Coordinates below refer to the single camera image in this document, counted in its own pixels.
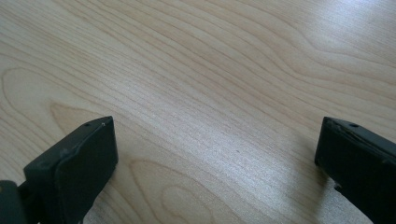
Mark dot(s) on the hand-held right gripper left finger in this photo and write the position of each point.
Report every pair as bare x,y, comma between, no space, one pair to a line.
77,168

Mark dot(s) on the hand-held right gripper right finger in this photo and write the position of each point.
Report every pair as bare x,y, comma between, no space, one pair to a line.
358,165

